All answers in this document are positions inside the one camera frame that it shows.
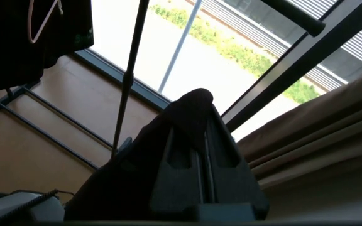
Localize black clothes rack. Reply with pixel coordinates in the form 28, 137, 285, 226
0, 0, 326, 170

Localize black garment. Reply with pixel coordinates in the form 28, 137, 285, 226
63, 87, 215, 221

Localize black cable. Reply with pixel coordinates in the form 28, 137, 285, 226
0, 188, 75, 219

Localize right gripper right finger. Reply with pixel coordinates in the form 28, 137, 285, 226
204, 105, 270, 220

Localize pink clothes hanger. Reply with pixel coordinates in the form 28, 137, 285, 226
26, 0, 64, 45

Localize brown curtain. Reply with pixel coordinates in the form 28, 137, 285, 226
237, 61, 362, 191

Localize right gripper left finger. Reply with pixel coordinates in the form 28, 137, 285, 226
149, 127, 206, 220

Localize black shorts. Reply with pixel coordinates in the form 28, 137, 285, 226
0, 0, 94, 95

